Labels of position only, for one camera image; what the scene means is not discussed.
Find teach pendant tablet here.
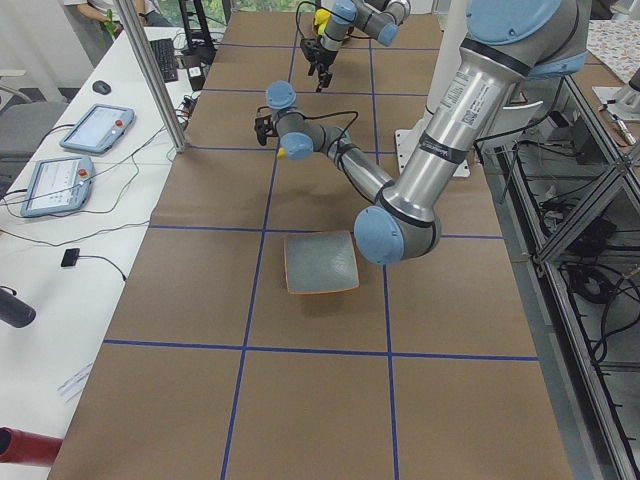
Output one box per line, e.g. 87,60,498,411
20,155,94,218
59,104,135,155

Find black cylinder object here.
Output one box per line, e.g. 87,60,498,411
0,286,36,328

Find grey square plate orange rim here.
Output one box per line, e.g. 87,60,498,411
284,231,359,295

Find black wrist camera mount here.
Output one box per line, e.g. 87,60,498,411
254,105,278,146

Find black keyboard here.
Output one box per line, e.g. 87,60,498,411
149,38,179,83

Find lower teach pendant tablet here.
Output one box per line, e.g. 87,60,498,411
20,155,94,218

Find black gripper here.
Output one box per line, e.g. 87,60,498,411
307,47,336,93

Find upper teach pendant tablet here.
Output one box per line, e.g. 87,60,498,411
59,104,135,155

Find red cylinder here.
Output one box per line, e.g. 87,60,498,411
1,427,63,467

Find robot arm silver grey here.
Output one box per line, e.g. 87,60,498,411
300,0,411,92
255,1,591,265

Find small black box on cable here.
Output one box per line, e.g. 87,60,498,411
60,248,80,268

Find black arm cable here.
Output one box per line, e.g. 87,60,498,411
299,110,361,166

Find aluminium frame post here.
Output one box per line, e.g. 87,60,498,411
114,0,187,153

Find black computer mouse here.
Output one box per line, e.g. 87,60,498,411
92,80,111,95

